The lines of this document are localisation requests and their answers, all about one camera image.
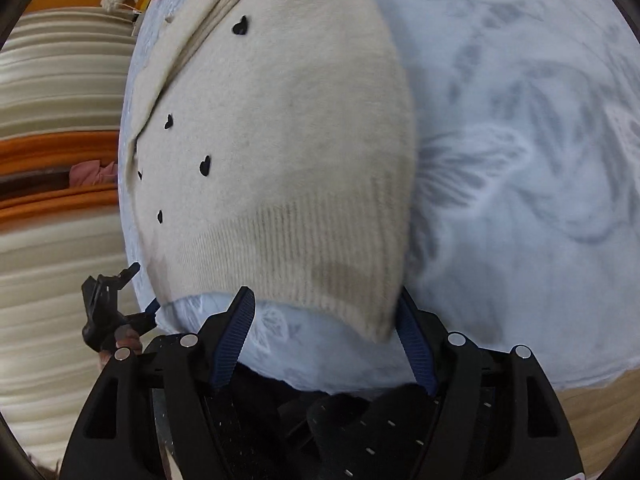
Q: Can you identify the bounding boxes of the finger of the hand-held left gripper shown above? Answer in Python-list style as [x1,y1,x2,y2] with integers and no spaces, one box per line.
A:
[82,299,162,354]
[81,262,142,319]

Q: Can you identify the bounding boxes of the cream knit sweater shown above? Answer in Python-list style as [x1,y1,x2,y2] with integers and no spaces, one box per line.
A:
[122,0,419,344]

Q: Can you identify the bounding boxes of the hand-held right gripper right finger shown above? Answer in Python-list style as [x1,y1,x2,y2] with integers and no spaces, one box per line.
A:
[396,287,586,480]

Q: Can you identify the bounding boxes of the person's left hand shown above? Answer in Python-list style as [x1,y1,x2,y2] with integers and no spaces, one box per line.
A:
[99,327,144,361]

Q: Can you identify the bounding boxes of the pink cloth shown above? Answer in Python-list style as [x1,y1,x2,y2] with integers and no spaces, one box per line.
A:
[69,159,119,187]

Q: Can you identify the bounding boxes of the light blue patterned blanket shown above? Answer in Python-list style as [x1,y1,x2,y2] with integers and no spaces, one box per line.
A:
[117,0,640,397]

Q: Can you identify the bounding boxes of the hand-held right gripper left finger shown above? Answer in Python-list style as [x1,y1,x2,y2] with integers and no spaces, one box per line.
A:
[60,286,256,480]

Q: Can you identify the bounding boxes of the white panelled cabinet doors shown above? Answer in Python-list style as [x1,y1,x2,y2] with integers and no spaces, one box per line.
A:
[0,7,152,467]

